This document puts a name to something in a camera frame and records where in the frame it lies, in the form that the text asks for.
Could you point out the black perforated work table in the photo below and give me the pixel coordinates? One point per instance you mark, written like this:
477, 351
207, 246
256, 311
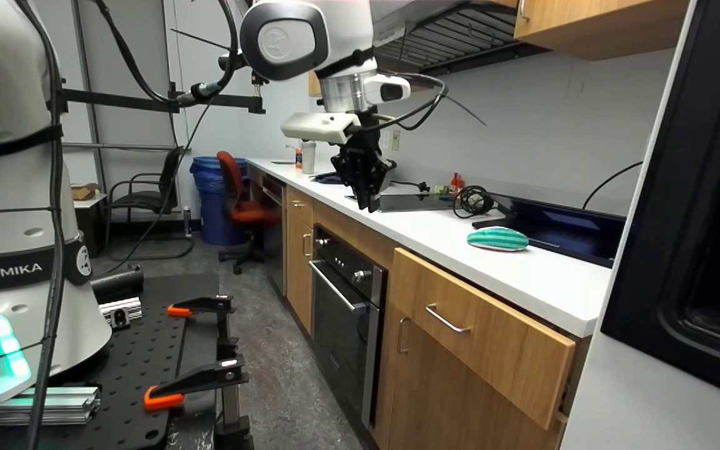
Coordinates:
143, 366

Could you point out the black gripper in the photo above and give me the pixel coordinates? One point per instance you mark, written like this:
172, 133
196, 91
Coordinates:
363, 137

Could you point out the blue trash bin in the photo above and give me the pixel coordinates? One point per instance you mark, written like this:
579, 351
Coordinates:
212, 201

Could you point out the wooden front drawer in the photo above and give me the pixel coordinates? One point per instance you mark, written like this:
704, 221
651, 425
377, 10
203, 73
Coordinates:
486, 341

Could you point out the small white device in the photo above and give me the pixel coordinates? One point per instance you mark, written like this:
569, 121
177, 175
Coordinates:
122, 313

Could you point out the black metal boom bar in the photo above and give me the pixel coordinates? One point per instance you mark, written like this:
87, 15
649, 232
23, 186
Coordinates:
127, 100

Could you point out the stainless steel range hood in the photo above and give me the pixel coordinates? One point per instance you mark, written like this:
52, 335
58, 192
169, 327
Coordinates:
462, 38

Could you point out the small red white bottle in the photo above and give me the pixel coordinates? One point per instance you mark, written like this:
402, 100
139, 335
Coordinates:
303, 157

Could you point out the dark folded cloth bag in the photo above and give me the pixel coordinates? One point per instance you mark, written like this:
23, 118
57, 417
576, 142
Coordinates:
327, 178

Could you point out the black armchair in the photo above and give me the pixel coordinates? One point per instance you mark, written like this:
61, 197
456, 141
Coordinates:
148, 196

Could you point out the narrow wooden cabinet door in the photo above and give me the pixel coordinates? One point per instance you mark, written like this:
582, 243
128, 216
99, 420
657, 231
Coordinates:
298, 258

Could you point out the orange office chair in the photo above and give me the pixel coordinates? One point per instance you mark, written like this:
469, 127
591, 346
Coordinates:
243, 208

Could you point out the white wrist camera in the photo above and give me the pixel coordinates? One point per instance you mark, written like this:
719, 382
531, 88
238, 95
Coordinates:
387, 88

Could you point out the grey refrigerator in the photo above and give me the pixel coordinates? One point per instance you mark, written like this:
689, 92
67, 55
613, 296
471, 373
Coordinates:
651, 400

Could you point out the white flat wrist bracket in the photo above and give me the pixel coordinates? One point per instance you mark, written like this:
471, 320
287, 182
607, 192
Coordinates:
318, 126

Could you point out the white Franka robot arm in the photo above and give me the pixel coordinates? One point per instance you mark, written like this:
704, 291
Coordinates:
1, 208

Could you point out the black headphones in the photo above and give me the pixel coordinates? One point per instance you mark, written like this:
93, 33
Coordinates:
474, 201

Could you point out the wooden upper cabinet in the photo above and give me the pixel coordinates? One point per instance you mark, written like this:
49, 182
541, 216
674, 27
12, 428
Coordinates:
593, 21

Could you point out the small red green toy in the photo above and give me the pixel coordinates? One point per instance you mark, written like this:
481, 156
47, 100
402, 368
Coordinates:
456, 182

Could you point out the small dark side table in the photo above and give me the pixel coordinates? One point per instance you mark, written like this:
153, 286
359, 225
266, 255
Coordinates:
89, 221

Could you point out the black built-in oven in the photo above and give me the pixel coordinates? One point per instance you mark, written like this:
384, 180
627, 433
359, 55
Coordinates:
344, 325

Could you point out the aluminium extrusion rail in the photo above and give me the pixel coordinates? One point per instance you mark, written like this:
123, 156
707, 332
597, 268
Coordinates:
36, 405

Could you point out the black stereo camera bar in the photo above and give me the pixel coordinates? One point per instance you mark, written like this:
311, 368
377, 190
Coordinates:
232, 63

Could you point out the black box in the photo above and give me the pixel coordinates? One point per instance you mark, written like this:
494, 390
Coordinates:
116, 286

